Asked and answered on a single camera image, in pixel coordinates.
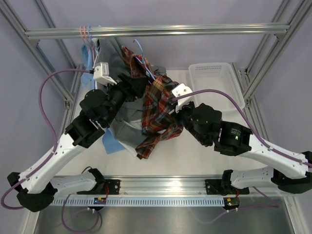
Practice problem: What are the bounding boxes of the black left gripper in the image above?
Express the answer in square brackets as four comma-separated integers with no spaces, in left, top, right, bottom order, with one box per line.
[102,73,148,127]

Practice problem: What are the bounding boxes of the light blue hanger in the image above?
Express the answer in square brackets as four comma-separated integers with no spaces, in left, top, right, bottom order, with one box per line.
[133,39,155,80]

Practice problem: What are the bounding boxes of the plaid shirt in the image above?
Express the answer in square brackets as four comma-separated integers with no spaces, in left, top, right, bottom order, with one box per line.
[122,46,183,159]

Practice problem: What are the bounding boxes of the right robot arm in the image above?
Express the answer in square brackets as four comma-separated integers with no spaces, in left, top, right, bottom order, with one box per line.
[174,102,312,195]

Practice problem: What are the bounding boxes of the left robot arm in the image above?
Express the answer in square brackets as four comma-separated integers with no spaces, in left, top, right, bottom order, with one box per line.
[7,74,148,212]

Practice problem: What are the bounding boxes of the grey shirt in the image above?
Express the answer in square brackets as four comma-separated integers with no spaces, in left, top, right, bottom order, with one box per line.
[97,38,154,148]

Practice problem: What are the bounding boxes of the light blue shirt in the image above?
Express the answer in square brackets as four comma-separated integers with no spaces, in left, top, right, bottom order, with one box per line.
[80,43,127,155]

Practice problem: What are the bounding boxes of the pink hanger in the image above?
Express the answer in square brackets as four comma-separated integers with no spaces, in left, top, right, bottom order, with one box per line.
[79,26,89,50]
[83,26,95,63]

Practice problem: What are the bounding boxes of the white plastic basket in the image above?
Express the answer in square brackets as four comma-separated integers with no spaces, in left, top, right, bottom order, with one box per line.
[188,62,245,113]

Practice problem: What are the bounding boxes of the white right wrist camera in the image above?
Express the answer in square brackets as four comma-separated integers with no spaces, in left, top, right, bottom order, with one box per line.
[171,83,194,113]

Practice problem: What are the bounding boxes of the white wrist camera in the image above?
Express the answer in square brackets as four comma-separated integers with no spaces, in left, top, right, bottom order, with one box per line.
[171,83,194,113]
[93,62,117,86]

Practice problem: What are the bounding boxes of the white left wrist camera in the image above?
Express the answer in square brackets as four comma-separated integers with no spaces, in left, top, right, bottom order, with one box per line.
[93,62,117,86]

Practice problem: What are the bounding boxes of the aluminium frame left posts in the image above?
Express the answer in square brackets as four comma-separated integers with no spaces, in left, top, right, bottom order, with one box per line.
[0,0,83,110]

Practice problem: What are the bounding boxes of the aluminium frame posts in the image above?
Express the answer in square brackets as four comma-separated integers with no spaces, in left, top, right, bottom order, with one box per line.
[0,0,83,110]
[233,0,312,108]

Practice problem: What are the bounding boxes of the blue hanger on rail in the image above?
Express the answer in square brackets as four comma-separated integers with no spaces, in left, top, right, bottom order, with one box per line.
[87,26,98,64]

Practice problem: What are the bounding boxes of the aluminium frame right posts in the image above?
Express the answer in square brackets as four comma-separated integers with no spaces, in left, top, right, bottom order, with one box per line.
[233,0,312,108]

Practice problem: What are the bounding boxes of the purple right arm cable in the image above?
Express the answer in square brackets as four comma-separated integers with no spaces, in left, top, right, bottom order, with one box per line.
[173,89,312,169]

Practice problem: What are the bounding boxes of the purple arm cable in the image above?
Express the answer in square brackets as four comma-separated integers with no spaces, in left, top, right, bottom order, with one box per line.
[173,89,312,169]
[0,68,96,210]

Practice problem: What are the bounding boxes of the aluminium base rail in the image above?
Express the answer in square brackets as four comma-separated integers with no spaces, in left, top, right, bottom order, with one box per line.
[51,175,249,196]

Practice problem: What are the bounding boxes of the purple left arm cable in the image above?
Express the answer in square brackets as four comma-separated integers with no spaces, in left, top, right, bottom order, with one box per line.
[0,68,96,210]

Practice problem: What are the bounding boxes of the aluminium hanging rail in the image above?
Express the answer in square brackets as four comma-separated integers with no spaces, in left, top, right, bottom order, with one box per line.
[26,22,288,39]

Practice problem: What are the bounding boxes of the purple floor cable right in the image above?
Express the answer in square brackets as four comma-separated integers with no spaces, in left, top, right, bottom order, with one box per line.
[190,186,281,224]

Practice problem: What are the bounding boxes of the purple floor cable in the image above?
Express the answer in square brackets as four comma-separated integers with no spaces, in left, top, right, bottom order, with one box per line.
[60,194,101,232]
[190,186,281,224]

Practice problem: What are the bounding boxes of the purple floor cable left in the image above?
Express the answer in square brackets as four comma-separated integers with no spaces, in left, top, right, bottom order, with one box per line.
[60,194,101,232]

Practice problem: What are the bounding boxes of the white slotted cable duct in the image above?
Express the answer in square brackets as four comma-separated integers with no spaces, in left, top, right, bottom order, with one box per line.
[51,196,225,207]

